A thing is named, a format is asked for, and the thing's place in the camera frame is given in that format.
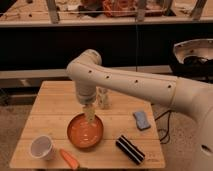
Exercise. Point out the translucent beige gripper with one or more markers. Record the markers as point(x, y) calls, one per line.
point(89, 112)

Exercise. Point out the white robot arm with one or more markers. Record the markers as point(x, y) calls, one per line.
point(190, 97)

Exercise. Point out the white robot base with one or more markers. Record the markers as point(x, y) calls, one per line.
point(194, 58)

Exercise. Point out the orange bowl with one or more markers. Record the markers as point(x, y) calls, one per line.
point(83, 134)

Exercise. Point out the wooden table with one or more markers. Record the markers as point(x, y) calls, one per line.
point(54, 108)

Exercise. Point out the orange carrot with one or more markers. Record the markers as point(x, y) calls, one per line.
point(69, 159)

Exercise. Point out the blue sponge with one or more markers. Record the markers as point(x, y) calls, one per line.
point(141, 120)

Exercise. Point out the black striped eraser block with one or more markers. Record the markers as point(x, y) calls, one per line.
point(128, 148)

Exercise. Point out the orange crate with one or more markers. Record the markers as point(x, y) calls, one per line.
point(118, 8)

